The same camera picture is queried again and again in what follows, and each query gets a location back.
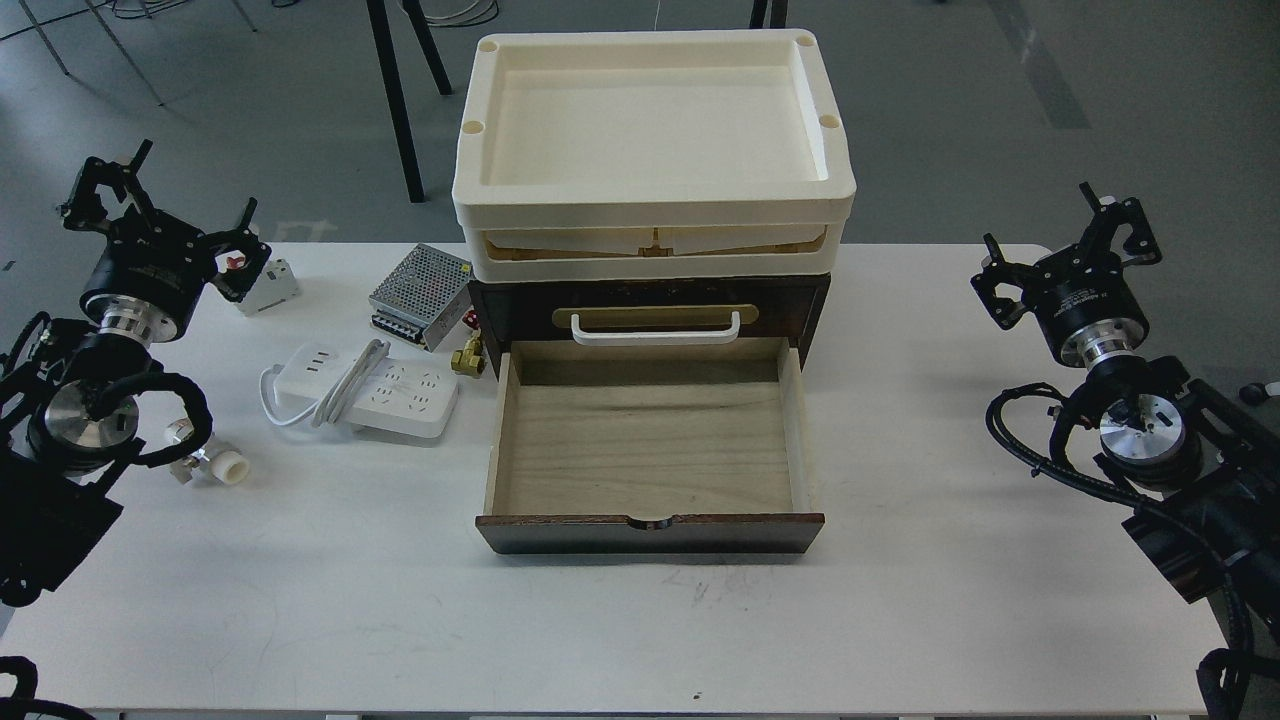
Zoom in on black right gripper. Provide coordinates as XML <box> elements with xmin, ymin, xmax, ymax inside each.
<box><xmin>970</xmin><ymin>182</ymin><xmax>1164</xmax><ymax>368</ymax></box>

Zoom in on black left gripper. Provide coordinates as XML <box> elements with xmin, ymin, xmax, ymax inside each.
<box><xmin>58</xmin><ymin>138</ymin><xmax>273</xmax><ymax>345</ymax></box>

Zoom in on white power strip with cable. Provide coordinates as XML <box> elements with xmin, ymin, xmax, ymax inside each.
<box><xmin>259</xmin><ymin>340</ymin><xmax>460</xmax><ymax>439</ymax></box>

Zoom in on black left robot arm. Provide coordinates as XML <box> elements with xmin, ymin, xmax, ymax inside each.
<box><xmin>1</xmin><ymin>140</ymin><xmax>271</xmax><ymax>609</ymax></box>

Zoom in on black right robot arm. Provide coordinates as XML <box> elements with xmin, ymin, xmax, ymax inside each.
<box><xmin>972</xmin><ymin>183</ymin><xmax>1279</xmax><ymax>719</ymax></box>

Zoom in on dark wooden cabinet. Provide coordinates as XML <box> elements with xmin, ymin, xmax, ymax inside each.
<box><xmin>468</xmin><ymin>274</ymin><xmax>831</xmax><ymax>361</ymax></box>

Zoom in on white plastic pipe fitting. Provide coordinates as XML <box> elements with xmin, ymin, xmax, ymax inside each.
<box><xmin>168</xmin><ymin>434</ymin><xmax>251</xmax><ymax>486</ymax></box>

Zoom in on grey chair legs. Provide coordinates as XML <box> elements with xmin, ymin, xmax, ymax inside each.
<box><xmin>0</xmin><ymin>0</ymin><xmax>259</xmax><ymax>108</ymax></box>

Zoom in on silver mesh power supply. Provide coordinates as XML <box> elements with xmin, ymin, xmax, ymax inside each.
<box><xmin>369</xmin><ymin>243</ymin><xmax>474</xmax><ymax>352</ymax></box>

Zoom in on brass valve fitting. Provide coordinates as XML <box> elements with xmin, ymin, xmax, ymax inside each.
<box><xmin>451</xmin><ymin>332</ymin><xmax>486</xmax><ymax>378</ymax></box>

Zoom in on cream plastic stacked tray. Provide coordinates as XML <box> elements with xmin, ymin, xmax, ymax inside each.
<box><xmin>452</xmin><ymin>29</ymin><xmax>858</xmax><ymax>283</ymax></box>

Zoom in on open wooden drawer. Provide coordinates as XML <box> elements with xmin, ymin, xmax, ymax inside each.
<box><xmin>475</xmin><ymin>337</ymin><xmax>826</xmax><ymax>553</ymax></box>

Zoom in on white circuit breaker red switch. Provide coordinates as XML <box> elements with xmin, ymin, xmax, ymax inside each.
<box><xmin>236</xmin><ymin>258</ymin><xmax>301</xmax><ymax>316</ymax></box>

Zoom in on white drawer handle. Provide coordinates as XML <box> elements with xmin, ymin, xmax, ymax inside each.
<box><xmin>570</xmin><ymin>311</ymin><xmax>742</xmax><ymax>347</ymax></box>

